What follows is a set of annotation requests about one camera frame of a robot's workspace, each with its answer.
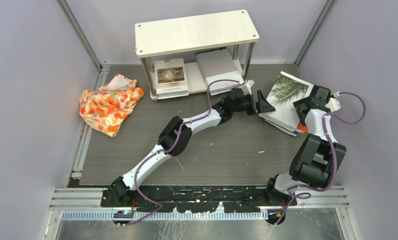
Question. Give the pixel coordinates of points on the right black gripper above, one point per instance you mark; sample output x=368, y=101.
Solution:
x=298, y=105

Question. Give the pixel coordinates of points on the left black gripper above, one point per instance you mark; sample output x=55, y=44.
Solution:
x=263, y=106

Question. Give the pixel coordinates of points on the palm leaf cover book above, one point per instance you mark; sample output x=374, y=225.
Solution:
x=286, y=90

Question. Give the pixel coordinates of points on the white grey cover book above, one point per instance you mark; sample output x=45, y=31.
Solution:
x=218, y=70

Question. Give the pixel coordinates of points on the afternoon tea book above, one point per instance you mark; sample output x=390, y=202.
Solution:
x=170, y=78

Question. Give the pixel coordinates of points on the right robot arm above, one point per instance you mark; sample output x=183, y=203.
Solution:
x=316, y=163

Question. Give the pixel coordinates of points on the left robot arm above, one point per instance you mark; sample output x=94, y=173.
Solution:
x=174, y=139

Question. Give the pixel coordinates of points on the stack of remaining books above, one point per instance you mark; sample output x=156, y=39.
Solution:
x=300, y=130

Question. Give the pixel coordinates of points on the white two-tier shelf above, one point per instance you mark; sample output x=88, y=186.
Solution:
x=196, y=33

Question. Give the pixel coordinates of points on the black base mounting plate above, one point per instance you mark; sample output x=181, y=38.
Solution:
x=202, y=199

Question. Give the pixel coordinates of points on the orange floral cloth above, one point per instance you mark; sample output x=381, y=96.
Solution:
x=105, y=108

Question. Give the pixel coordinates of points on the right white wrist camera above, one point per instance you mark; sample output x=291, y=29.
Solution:
x=333, y=104

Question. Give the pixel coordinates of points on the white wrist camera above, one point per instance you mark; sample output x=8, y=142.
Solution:
x=333, y=104
x=247, y=87

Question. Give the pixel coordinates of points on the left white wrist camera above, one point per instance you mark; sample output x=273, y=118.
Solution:
x=247, y=87

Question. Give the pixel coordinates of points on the aluminium rail frame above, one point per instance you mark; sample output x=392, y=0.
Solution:
x=86, y=213

